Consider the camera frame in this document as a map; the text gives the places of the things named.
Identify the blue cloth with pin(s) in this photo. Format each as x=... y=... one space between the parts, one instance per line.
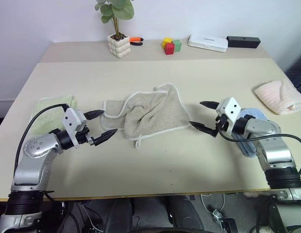
x=247 y=149

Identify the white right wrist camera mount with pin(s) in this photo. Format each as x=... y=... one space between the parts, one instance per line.
x=230 y=108

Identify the green cloth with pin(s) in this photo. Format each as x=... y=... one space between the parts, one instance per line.
x=51 y=102

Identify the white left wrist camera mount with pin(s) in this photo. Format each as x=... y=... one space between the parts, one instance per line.
x=71 y=121

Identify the white bubble plant pot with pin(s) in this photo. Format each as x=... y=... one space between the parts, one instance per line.
x=119 y=48

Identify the flat white box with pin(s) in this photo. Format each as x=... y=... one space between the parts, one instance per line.
x=207 y=43

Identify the black ribbed object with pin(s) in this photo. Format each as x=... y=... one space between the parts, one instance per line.
x=297 y=72

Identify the dark rounded shape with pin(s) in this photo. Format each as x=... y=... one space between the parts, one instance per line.
x=184 y=213

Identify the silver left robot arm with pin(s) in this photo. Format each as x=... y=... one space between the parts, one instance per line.
x=36 y=148

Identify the metal clamp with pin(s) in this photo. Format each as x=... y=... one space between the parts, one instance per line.
x=219 y=217

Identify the yellow wooden block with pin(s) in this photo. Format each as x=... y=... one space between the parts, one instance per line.
x=166 y=41

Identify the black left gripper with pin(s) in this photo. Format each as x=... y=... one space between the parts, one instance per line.
x=83 y=136

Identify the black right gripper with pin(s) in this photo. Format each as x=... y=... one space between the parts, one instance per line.
x=222 y=123

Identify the folded pink towel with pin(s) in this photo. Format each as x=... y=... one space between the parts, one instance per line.
x=279 y=97

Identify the beige towel with white trim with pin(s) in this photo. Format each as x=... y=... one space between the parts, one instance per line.
x=153 y=114

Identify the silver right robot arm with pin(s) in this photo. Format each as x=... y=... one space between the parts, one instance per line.
x=274 y=150

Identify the green leafy plant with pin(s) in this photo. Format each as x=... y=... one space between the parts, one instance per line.
x=121 y=9

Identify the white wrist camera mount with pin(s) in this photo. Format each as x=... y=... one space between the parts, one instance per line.
x=71 y=121
x=230 y=108

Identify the red wooden block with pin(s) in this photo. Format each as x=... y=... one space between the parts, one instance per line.
x=169 y=49

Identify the green wooden block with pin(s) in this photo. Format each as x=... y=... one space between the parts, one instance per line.
x=177 y=45

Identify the long black box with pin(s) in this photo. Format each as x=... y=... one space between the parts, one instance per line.
x=242 y=42

